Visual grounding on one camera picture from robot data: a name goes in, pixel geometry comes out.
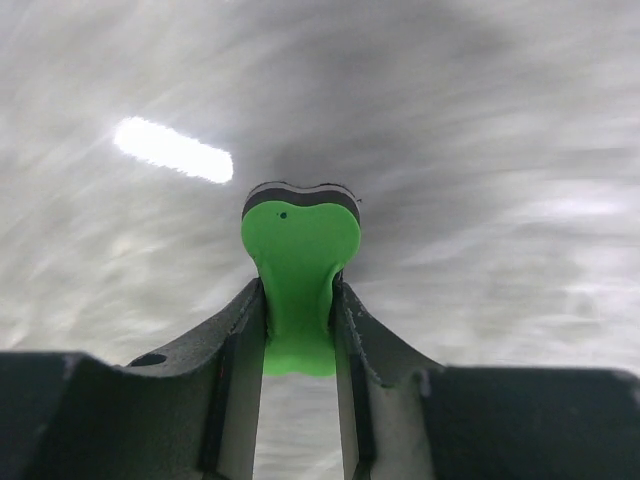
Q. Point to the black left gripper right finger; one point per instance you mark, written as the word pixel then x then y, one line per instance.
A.
pixel 404 416

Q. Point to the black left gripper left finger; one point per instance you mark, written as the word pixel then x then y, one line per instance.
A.
pixel 186 410

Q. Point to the green whiteboard eraser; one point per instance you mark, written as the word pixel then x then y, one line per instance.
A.
pixel 300 239

